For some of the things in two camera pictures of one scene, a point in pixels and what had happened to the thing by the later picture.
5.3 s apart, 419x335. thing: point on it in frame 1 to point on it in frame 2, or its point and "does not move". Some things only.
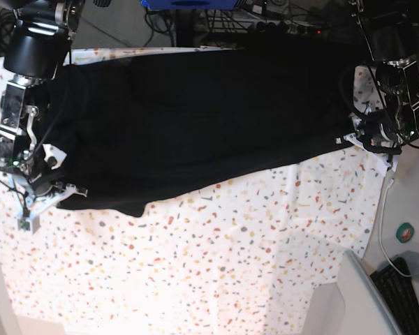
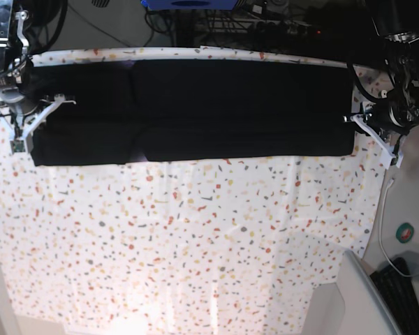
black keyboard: [399, 294] does not move
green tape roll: [404, 232] does not move
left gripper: [31, 164] to [19, 105]
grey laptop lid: [366, 312] does not move
